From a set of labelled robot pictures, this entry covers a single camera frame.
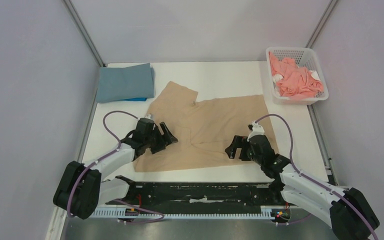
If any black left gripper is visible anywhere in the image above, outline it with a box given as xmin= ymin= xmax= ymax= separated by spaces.
xmin=144 ymin=122 xmax=178 ymax=155

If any beige t shirt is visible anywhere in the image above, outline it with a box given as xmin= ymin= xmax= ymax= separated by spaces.
xmin=133 ymin=81 xmax=269 ymax=173

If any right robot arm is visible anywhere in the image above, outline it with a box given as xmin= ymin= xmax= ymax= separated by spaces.
xmin=225 ymin=135 xmax=380 ymax=240

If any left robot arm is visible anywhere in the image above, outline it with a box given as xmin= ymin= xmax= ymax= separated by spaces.
xmin=52 ymin=117 xmax=178 ymax=220

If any folded grey-blue t shirt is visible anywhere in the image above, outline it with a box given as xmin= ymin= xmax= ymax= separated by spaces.
xmin=95 ymin=63 xmax=155 ymax=104

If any pink t shirt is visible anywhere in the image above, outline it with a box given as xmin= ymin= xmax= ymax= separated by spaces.
xmin=269 ymin=52 xmax=324 ymax=100

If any white garment in basket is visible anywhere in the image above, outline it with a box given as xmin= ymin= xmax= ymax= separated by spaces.
xmin=309 ymin=70 xmax=321 ymax=81

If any white plastic basket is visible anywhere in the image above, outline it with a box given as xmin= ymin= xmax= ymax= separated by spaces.
xmin=266 ymin=46 xmax=329 ymax=105

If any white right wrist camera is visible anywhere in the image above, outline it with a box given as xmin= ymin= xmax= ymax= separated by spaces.
xmin=247 ymin=121 xmax=265 ymax=141

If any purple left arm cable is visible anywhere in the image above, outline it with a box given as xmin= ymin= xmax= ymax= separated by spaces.
xmin=66 ymin=110 xmax=139 ymax=218

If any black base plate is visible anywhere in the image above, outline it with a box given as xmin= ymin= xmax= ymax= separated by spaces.
xmin=121 ymin=181 xmax=286 ymax=215

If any white slotted cable duct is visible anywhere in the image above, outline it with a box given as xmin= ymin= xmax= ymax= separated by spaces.
xmin=89 ymin=206 xmax=275 ymax=221

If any left aluminium frame rail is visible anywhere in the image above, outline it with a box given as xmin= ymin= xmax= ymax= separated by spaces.
xmin=62 ymin=0 xmax=106 ymax=67

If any aluminium frame rail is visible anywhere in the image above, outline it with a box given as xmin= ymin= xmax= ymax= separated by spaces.
xmin=62 ymin=0 xmax=106 ymax=67
xmin=305 ymin=0 xmax=339 ymax=49

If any right aluminium frame rail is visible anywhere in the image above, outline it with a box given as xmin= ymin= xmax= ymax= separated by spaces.
xmin=305 ymin=0 xmax=339 ymax=49

